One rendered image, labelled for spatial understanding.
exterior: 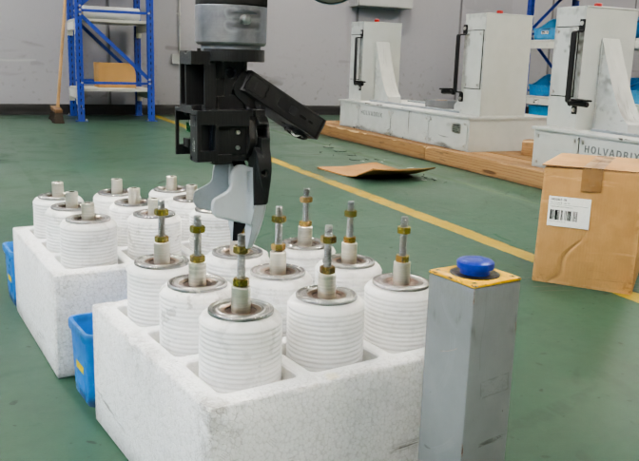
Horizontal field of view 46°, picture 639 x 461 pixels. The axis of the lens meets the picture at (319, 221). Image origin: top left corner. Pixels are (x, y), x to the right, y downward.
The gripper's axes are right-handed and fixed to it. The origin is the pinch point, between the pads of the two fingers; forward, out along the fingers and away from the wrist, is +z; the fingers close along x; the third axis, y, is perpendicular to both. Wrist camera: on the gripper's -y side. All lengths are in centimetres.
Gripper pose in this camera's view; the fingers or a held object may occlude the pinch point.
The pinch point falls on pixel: (247, 232)
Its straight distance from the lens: 85.9
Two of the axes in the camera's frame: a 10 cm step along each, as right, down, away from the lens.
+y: -8.8, 0.7, -4.8
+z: -0.3, 9.8, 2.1
